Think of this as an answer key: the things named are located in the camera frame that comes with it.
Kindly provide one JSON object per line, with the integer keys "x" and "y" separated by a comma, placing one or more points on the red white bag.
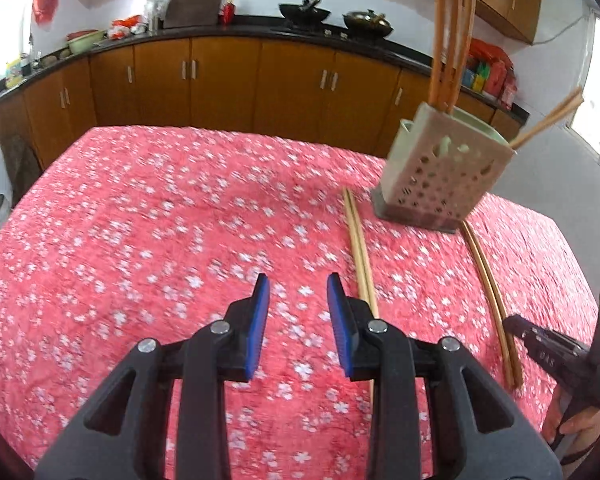
{"x": 127, "y": 27}

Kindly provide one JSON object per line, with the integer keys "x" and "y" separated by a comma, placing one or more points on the red floral tablecloth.
{"x": 147, "y": 232}

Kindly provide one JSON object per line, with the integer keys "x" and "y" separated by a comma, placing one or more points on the black wok with handle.
{"x": 306, "y": 14}

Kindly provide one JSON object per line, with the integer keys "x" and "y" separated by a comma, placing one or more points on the red bags and bottles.
{"x": 490, "y": 72}

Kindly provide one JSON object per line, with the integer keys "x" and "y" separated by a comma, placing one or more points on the green bowl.
{"x": 79, "y": 42}

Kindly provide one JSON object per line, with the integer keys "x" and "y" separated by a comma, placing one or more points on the person's right hand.
{"x": 585, "y": 425}

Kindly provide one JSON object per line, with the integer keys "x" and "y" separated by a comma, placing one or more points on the yellow detergent bottle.
{"x": 13, "y": 73}

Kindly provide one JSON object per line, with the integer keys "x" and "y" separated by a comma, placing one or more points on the red bottle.
{"x": 228, "y": 12}

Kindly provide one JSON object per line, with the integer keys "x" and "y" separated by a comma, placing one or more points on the black lidded wok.
{"x": 367, "y": 24}

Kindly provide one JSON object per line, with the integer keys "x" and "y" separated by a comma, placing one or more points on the dark wooden cutting board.
{"x": 190, "y": 13}

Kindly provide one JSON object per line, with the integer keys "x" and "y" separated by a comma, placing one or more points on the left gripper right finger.
{"x": 477, "y": 430}

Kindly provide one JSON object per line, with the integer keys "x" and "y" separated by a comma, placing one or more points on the wooden lower cabinets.
{"x": 274, "y": 87}

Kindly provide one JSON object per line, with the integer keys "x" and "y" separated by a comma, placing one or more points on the beige perforated utensil holder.
{"x": 438, "y": 169}

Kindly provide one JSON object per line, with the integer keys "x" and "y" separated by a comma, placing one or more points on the clear glass jar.
{"x": 155, "y": 13}

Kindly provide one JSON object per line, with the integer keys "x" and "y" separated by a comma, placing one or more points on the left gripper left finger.
{"x": 120, "y": 430}

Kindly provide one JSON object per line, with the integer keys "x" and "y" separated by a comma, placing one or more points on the red plastic bag on wall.
{"x": 44, "y": 11}

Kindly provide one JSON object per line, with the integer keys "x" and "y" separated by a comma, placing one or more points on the black countertop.
{"x": 259, "y": 27}

